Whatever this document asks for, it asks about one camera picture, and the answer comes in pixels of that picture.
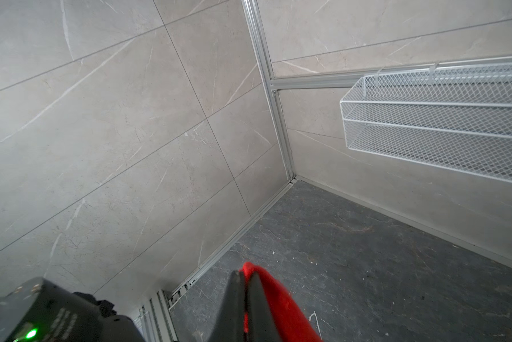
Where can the white wire mesh basket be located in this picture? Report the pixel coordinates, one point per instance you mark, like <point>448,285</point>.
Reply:
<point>453,117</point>

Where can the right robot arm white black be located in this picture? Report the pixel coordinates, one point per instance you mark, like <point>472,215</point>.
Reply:
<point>40,310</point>

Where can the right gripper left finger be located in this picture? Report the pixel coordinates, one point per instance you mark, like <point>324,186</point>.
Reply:
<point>229,325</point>

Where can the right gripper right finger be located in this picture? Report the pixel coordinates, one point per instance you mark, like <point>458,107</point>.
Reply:
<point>261,326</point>

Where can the red cloth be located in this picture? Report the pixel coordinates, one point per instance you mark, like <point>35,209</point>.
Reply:
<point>289,319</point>

